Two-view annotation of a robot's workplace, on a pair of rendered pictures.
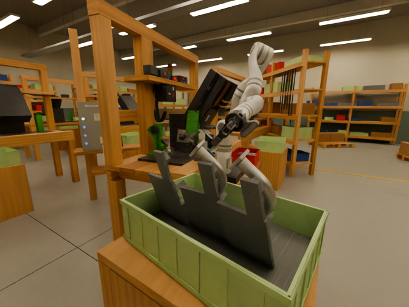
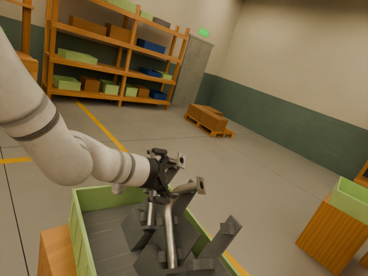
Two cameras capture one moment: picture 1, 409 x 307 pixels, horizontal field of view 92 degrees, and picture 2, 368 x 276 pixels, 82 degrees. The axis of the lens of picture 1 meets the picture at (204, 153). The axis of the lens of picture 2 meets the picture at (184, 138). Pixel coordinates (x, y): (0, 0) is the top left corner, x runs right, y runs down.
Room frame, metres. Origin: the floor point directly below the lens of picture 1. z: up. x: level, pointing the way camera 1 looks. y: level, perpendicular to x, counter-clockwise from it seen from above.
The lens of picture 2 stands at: (1.18, 0.04, 1.53)
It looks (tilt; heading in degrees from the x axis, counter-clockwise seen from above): 20 degrees down; 191
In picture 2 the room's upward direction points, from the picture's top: 18 degrees clockwise
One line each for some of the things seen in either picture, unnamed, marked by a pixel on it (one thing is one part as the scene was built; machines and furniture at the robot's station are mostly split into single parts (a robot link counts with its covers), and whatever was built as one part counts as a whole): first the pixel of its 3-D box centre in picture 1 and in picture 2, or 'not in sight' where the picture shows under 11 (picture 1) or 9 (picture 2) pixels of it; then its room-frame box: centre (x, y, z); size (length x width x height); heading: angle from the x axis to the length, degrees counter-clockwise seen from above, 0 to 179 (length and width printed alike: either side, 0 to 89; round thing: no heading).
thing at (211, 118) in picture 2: not in sight; (210, 120); (-4.38, -0.49, 0.22); 1.20 x 0.81 x 0.44; 54
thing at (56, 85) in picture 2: not in sight; (124, 57); (-3.39, -2.74, 1.12); 3.01 x 0.54 x 2.23; 149
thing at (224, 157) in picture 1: (223, 158); not in sight; (1.20, -0.12, 0.99); 0.09 x 0.09 x 0.17; 63
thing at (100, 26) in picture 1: (164, 100); not in sight; (2.06, 0.41, 1.36); 1.49 x 0.09 x 0.97; 158
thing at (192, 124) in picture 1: (193, 121); not in sight; (1.86, 0.10, 1.17); 0.13 x 0.12 x 0.20; 158
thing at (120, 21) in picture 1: (162, 43); not in sight; (2.06, 0.41, 1.89); 1.50 x 0.09 x 0.09; 158
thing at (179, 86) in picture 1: (167, 84); not in sight; (2.05, 0.37, 1.52); 0.90 x 0.25 x 0.04; 158
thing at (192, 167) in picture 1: (217, 158); not in sight; (1.84, -0.13, 0.82); 1.50 x 0.14 x 0.15; 158
